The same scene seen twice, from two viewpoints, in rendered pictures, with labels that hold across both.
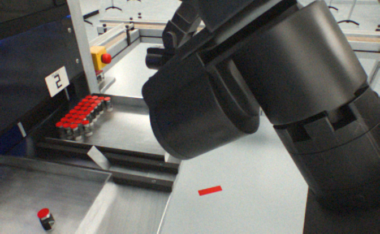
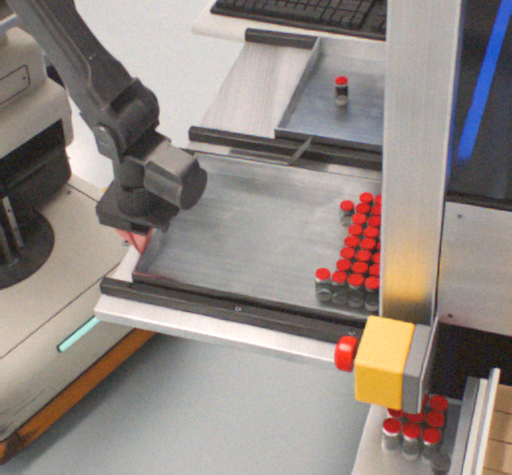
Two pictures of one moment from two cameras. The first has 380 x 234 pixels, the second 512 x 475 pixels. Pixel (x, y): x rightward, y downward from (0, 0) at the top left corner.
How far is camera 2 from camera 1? 1.74 m
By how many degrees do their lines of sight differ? 102
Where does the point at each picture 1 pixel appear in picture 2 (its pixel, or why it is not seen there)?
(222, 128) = not seen: outside the picture
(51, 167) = (373, 147)
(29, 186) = not seen: hidden behind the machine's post
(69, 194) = (334, 132)
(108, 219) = (274, 109)
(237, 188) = not seen: outside the picture
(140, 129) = (242, 236)
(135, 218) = (240, 109)
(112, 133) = (298, 229)
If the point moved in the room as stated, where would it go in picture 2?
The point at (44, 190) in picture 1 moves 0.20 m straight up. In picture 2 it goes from (373, 136) to (375, 29)
